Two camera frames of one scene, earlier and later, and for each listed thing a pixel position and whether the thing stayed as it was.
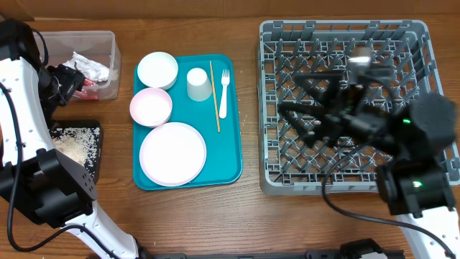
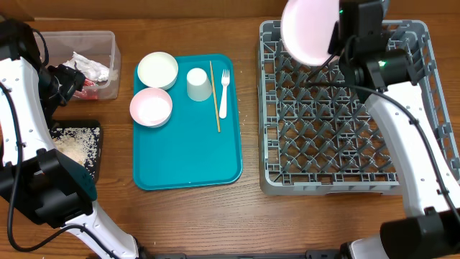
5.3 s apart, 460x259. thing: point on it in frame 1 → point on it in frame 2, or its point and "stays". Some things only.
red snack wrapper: [88, 91] stays
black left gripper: [70, 78] stays
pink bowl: [151, 107] stays
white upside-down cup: [199, 88] stays
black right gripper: [320, 115] → [334, 39]
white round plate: [172, 154] → [306, 29]
